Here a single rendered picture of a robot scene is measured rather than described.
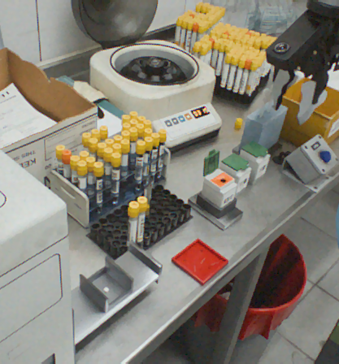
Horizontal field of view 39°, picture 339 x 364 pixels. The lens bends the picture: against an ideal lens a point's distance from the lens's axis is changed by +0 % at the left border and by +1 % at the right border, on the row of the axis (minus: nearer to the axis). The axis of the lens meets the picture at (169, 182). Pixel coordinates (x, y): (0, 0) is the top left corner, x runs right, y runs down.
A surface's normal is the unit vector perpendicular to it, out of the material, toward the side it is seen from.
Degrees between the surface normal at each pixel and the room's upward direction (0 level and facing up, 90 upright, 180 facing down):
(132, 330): 0
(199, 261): 0
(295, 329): 0
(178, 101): 90
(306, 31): 27
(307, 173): 90
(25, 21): 90
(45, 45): 90
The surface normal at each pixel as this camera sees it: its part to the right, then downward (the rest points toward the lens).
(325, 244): 0.11, -0.76
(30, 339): 0.73, 0.50
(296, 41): -0.26, -0.52
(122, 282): -0.67, 0.41
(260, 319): 0.10, 0.71
